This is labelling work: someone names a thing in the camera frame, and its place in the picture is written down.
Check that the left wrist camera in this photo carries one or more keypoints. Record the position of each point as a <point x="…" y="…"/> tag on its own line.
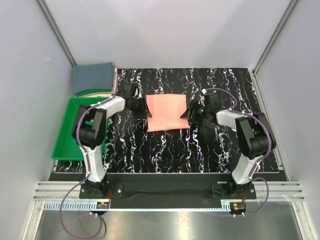
<point x="138" y="93"/>

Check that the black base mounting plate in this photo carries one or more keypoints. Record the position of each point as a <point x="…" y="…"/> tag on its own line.
<point x="166" y="191"/>

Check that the aluminium rail frame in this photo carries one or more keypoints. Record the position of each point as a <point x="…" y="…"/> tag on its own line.
<point x="279" y="211"/>

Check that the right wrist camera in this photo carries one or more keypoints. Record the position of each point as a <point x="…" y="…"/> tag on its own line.
<point x="203" y="98"/>

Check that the black marble pattern mat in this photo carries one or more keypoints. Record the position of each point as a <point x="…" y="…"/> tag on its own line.
<point x="205" y="148"/>

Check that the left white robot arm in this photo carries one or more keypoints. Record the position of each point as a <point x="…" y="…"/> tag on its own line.
<point x="89" y="130"/>

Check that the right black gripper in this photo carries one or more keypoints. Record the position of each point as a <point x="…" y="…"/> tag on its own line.
<point x="193" y="105"/>

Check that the pink t-shirt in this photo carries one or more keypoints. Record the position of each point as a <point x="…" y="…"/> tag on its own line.
<point x="166" y="111"/>

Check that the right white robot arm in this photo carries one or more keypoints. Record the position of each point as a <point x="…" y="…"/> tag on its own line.
<point x="255" y="138"/>

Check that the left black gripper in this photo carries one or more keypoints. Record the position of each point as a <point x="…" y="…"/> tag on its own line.
<point x="144" y="111"/>

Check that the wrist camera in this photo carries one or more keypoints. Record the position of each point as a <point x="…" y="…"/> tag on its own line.
<point x="203" y="98"/>
<point x="138" y="93"/>

